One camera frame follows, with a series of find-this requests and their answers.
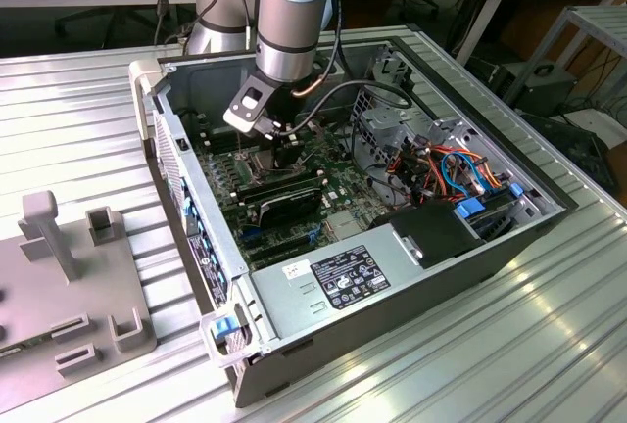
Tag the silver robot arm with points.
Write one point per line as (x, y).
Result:
(289, 26)

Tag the CPU socket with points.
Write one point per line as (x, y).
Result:
(257, 168)

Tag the black RAM stick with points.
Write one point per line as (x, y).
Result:
(294, 179)
(294, 189)

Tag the black RAM slot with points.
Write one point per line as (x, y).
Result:
(220, 145)
(213, 135)

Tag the silver metal drive cage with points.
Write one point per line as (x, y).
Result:
(387, 122)

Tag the green motherboard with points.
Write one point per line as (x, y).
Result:
(352, 183)

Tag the black graphics card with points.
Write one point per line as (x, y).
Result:
(289, 207)

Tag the silver chipset heatsink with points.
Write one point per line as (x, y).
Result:
(343, 226)

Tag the black expansion slot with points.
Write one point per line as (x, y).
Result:
(274, 246)
(284, 255)

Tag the silver power supply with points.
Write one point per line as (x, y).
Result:
(289, 305)

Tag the blue case latch tab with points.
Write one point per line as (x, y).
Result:
(223, 329)

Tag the small blue clip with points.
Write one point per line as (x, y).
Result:
(514, 189)

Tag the grey open PC case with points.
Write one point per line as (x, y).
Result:
(392, 330)

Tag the grey plastic parts rack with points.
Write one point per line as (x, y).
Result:
(98, 286)

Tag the dark flat panel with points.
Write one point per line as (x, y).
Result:
(583, 154)

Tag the green RAM stick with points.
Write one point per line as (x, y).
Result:
(19, 348)

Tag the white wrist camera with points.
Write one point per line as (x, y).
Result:
(240, 122)

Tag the grey metal shelf frame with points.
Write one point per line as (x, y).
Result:
(605, 24)

